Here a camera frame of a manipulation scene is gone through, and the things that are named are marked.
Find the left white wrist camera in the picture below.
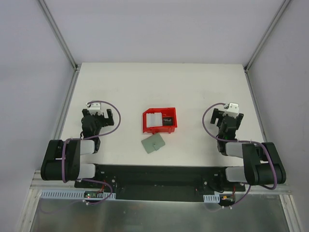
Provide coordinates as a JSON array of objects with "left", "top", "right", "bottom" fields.
[{"left": 87, "top": 102, "right": 102, "bottom": 116}]

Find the black card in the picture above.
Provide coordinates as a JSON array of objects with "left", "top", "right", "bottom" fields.
[{"left": 162, "top": 117, "right": 173, "bottom": 126}]

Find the aluminium frame rail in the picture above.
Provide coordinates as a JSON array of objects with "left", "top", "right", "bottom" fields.
[
  {"left": 16, "top": 0, "right": 80, "bottom": 232},
  {"left": 245, "top": 0, "right": 309, "bottom": 232}
]

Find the white cable duct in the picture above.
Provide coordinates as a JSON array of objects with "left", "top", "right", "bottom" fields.
[
  {"left": 203, "top": 194, "right": 220, "bottom": 203},
  {"left": 41, "top": 190, "right": 116, "bottom": 201}
]

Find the white cards stack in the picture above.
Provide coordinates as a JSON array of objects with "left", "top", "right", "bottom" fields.
[{"left": 146, "top": 113, "right": 162, "bottom": 128}]

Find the right white cable duct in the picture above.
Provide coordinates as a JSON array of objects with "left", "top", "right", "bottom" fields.
[{"left": 203, "top": 194, "right": 220, "bottom": 203}]

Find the right aluminium frame rail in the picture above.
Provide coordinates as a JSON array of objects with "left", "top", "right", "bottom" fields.
[{"left": 245, "top": 0, "right": 309, "bottom": 232}]

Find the purple cable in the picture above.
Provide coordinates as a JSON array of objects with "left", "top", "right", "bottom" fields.
[
  {"left": 202, "top": 102, "right": 278, "bottom": 190},
  {"left": 61, "top": 100, "right": 121, "bottom": 183}
]

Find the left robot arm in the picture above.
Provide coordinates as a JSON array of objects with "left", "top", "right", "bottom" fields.
[{"left": 41, "top": 109, "right": 114, "bottom": 188}]

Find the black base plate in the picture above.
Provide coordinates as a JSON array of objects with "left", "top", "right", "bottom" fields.
[{"left": 74, "top": 164, "right": 245, "bottom": 202}]

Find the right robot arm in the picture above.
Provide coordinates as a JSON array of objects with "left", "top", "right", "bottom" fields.
[{"left": 210, "top": 108, "right": 286, "bottom": 191}]

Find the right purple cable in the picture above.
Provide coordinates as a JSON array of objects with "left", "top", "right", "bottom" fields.
[{"left": 202, "top": 102, "right": 278, "bottom": 190}]

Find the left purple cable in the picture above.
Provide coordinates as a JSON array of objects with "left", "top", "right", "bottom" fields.
[{"left": 61, "top": 100, "right": 121, "bottom": 183}]

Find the green leather card holder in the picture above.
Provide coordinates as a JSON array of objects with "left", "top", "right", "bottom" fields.
[{"left": 141, "top": 133, "right": 166, "bottom": 154}]

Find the left white cable duct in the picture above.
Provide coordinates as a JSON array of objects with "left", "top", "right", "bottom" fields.
[{"left": 41, "top": 190, "right": 116, "bottom": 201}]

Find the left aluminium frame rail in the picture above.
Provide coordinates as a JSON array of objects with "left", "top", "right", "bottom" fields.
[{"left": 16, "top": 0, "right": 80, "bottom": 232}]

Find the red plastic card bin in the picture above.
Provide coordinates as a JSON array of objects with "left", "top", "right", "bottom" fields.
[{"left": 142, "top": 107, "right": 177, "bottom": 134}]

